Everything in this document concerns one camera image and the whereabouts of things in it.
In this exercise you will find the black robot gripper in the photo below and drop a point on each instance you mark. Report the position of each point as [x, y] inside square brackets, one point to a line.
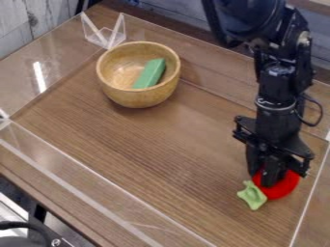
[273, 142]

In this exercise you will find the red plush strawberry toy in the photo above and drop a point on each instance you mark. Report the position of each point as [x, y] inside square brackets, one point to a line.
[256, 194]

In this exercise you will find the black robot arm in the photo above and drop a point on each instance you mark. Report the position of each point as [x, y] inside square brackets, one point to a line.
[277, 33]

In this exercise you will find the green rectangular block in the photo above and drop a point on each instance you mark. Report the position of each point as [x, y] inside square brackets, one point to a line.
[151, 74]

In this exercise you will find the light wooden bowl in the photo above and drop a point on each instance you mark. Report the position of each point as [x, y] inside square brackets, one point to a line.
[119, 66]

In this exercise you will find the clear acrylic tray wall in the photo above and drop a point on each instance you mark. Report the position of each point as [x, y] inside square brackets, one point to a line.
[147, 177]

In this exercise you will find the black table frame bracket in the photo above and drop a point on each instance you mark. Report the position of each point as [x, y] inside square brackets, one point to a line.
[43, 235]

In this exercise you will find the clear acrylic corner bracket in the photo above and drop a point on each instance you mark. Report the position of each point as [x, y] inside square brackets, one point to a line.
[105, 37]

